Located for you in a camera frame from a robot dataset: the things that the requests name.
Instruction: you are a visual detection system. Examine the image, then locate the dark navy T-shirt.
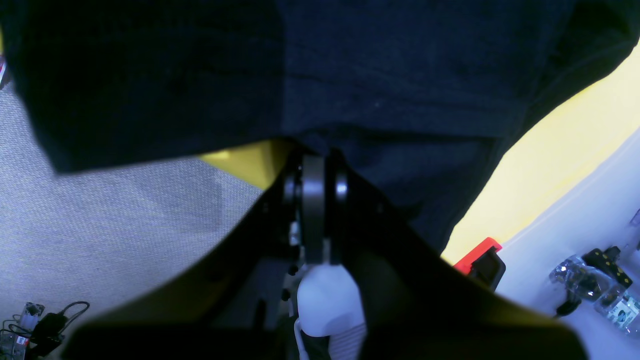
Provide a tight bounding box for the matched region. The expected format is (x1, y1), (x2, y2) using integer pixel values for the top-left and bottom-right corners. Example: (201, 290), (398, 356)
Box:
(1, 0), (639, 253)

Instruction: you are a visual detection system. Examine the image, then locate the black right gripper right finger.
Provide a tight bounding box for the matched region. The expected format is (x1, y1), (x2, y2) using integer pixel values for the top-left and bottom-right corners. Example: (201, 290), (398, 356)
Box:
(325, 150), (587, 360)

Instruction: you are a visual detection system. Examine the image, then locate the red-black clamp right corner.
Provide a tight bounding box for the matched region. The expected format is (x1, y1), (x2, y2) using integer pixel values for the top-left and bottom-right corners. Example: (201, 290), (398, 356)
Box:
(454, 237), (506, 292)

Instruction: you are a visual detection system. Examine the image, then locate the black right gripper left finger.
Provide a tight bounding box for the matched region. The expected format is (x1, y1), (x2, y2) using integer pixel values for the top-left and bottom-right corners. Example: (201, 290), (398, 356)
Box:
(62, 150), (303, 360)

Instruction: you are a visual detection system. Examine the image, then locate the yellow table cloth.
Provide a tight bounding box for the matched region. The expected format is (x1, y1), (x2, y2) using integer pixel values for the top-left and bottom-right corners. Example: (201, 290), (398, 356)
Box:
(197, 37), (640, 266)

